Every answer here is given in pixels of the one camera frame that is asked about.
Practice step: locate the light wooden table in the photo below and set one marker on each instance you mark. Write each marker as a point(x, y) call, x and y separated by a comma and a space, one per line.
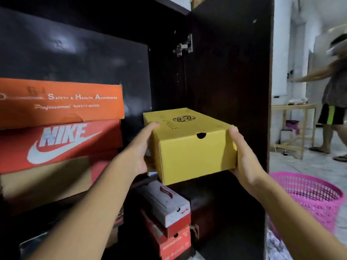
point(294, 124)

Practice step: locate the yellow shoe box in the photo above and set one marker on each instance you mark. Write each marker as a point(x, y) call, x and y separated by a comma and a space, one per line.
point(189, 144)

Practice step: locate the person's left hand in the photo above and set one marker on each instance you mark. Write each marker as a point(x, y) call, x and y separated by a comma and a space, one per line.
point(135, 157)

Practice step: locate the orange shoe box white lettering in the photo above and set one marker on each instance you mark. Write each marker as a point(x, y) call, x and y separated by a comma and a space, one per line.
point(61, 102)

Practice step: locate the person's right hand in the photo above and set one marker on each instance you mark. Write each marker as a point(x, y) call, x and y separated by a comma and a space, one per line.
point(245, 162)

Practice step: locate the metal cabinet hinge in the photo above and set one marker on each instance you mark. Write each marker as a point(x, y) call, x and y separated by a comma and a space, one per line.
point(185, 46)

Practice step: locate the person's right forearm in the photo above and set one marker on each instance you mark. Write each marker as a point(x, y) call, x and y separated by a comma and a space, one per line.
point(298, 222)

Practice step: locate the dark wooden cabinet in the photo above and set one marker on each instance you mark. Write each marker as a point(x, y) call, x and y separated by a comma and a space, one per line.
point(81, 51)

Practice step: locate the pink plastic laundry basket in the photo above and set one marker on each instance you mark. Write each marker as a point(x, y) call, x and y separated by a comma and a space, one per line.
point(311, 197)

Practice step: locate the person's left forearm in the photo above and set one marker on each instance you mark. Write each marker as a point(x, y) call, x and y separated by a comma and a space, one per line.
point(84, 211)

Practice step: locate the patterned cloth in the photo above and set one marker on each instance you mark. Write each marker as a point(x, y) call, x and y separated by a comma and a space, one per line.
point(273, 246)

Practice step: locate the person's right thumb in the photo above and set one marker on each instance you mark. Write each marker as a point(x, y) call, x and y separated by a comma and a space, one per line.
point(236, 138)

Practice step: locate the person's left thumb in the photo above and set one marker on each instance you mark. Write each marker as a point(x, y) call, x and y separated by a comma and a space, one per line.
point(148, 134)

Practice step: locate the brown cardboard shoe box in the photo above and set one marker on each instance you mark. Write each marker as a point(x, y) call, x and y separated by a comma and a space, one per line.
point(46, 178)

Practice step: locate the dark cabinet door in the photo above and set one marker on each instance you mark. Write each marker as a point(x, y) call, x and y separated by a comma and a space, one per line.
point(230, 78)

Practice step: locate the red shoe box dark lid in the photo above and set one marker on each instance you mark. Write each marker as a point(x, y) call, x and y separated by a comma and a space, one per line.
point(168, 239)

